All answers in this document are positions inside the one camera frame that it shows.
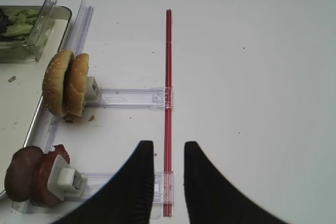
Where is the clear pusher track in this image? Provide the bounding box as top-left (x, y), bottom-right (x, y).
top-left (12, 172), bottom-right (173, 219)
top-left (85, 88), bottom-right (165, 109)

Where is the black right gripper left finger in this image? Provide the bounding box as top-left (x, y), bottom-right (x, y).
top-left (55, 141), bottom-right (154, 223)

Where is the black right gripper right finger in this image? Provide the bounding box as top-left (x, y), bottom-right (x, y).
top-left (184, 141), bottom-right (285, 223)

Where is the white patty pusher block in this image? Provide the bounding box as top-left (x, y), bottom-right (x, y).
top-left (47, 155), bottom-right (87, 201)

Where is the right upper clear pusher track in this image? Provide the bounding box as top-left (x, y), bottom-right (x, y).
top-left (85, 88), bottom-right (165, 109)

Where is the rear sesame bun top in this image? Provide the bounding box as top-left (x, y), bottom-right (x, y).
top-left (64, 53), bottom-right (89, 116)

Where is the right red rail strip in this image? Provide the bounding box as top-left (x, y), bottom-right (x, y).
top-left (163, 9), bottom-right (173, 217)

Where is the white bun pusher block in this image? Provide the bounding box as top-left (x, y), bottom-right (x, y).
top-left (84, 77), bottom-right (101, 104)

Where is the purple cabbage leaves pile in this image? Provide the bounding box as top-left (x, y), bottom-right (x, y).
top-left (0, 9), bottom-right (12, 34)

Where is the rear meat patty slice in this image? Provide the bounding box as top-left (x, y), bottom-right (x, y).
top-left (54, 144), bottom-right (70, 164)

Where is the clear plastic salad box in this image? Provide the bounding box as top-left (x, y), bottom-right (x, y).
top-left (1, 0), bottom-right (57, 63)

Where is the meat patty slice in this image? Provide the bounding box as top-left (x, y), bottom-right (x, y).
top-left (54, 144), bottom-right (70, 164)
top-left (4, 146), bottom-right (44, 202)
top-left (31, 151), bottom-right (61, 207)

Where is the right clear long divider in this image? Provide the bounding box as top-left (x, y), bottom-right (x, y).
top-left (12, 0), bottom-right (95, 214)

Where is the sesame bun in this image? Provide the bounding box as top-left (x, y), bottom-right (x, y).
top-left (42, 49), bottom-right (74, 117)
top-left (64, 53), bottom-right (89, 116)

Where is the front meat patty slice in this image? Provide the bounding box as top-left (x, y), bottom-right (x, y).
top-left (4, 146), bottom-right (44, 202)

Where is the white metal tray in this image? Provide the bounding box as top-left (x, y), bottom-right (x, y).
top-left (1, 6), bottom-right (72, 182)

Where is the middle meat patty slice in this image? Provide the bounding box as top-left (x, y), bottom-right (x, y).
top-left (31, 151), bottom-right (61, 207)

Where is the green lettuce leaves pile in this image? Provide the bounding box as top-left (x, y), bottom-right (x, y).
top-left (1, 7), bottom-right (39, 41)

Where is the front sesame bun top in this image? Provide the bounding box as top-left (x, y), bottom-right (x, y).
top-left (42, 49), bottom-right (74, 117)

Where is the right lower clear pusher track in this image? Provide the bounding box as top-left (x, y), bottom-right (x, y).
top-left (12, 172), bottom-right (173, 219)

